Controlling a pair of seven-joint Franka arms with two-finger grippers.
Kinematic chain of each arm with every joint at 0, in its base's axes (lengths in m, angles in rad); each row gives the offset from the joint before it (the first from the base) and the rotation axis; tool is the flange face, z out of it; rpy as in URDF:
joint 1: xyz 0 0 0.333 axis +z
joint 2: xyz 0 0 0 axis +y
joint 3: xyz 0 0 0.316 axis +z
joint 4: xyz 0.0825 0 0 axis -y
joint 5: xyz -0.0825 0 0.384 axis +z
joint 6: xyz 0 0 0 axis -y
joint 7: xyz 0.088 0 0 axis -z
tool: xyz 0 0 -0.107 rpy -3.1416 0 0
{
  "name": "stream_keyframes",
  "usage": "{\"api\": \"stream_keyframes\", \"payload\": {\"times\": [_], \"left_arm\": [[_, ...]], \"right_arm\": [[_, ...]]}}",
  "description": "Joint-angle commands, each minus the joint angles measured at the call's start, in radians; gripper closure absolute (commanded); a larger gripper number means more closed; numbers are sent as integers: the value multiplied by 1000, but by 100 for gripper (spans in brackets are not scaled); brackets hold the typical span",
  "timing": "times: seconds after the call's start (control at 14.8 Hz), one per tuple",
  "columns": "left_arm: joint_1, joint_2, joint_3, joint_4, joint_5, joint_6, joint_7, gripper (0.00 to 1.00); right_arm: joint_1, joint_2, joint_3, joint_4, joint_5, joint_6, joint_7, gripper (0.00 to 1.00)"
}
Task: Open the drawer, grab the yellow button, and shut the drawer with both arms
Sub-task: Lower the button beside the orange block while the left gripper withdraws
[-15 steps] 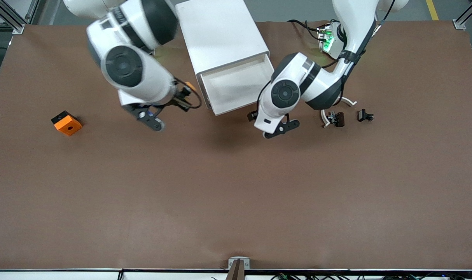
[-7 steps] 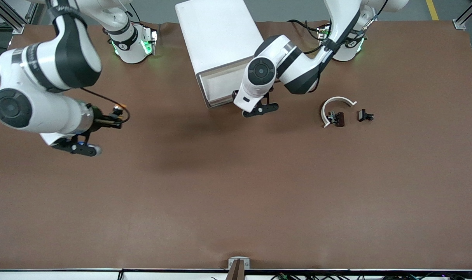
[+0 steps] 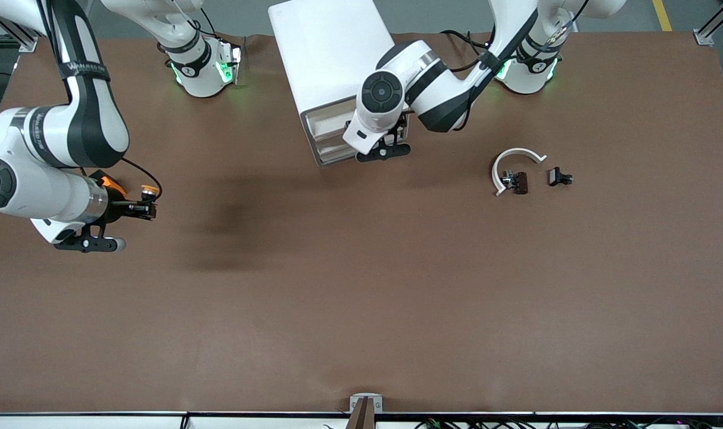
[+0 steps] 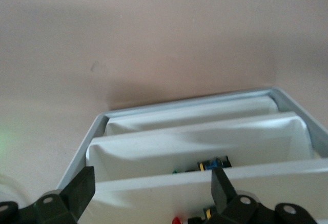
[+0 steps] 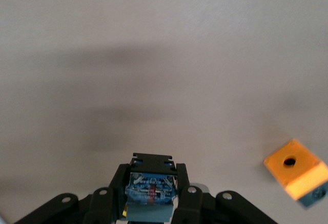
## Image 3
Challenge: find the white curved plastic bracket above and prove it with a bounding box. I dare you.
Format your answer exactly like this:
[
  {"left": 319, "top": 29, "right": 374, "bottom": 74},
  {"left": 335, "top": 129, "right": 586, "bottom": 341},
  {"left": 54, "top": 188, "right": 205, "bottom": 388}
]
[{"left": 491, "top": 147, "right": 547, "bottom": 197}]

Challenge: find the dark brown small connector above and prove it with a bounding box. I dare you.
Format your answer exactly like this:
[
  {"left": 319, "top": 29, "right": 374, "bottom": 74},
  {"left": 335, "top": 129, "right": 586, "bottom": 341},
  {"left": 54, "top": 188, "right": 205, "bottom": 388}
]
[{"left": 502, "top": 170, "right": 529, "bottom": 195}]

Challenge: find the orange black square block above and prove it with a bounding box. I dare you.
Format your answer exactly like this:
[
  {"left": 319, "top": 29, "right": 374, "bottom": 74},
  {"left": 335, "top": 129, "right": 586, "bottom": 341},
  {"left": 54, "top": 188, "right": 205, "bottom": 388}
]
[{"left": 92, "top": 169, "right": 128, "bottom": 201}]

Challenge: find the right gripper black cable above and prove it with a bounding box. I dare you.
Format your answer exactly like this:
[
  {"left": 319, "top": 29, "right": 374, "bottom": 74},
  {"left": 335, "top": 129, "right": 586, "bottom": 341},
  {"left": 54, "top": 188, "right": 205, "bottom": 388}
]
[{"left": 120, "top": 157, "right": 164, "bottom": 201}]

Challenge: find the metal table edge bracket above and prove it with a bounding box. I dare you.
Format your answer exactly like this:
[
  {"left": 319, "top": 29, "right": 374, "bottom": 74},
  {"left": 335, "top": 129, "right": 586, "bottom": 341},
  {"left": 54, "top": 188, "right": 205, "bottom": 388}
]
[{"left": 350, "top": 393, "right": 384, "bottom": 413}]

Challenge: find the white table edge rail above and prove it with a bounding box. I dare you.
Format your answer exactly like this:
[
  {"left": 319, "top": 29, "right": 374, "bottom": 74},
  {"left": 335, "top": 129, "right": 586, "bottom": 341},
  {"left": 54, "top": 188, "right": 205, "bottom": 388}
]
[{"left": 0, "top": 410, "right": 723, "bottom": 429}]

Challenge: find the aluminium frame profile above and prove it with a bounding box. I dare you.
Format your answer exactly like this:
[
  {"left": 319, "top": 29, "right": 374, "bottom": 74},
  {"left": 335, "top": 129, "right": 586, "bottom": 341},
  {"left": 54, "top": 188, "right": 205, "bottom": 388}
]
[
  {"left": 0, "top": 11, "right": 39, "bottom": 53},
  {"left": 694, "top": 0, "right": 723, "bottom": 46}
]

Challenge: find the black base cable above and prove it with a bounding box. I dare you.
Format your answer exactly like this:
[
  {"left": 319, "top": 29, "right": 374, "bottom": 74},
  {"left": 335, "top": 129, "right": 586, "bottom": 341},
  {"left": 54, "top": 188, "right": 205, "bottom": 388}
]
[{"left": 441, "top": 29, "right": 494, "bottom": 72}]

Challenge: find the brown post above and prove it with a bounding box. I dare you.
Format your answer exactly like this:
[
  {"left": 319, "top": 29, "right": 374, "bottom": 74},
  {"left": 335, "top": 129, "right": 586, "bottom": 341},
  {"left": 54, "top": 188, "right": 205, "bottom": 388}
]
[{"left": 346, "top": 398, "right": 376, "bottom": 429}]

